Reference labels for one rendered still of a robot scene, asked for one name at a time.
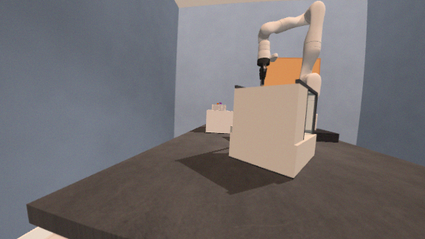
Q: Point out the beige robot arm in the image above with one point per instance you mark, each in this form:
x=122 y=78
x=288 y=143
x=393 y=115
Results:
x=314 y=17

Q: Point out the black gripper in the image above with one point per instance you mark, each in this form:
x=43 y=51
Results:
x=263 y=62

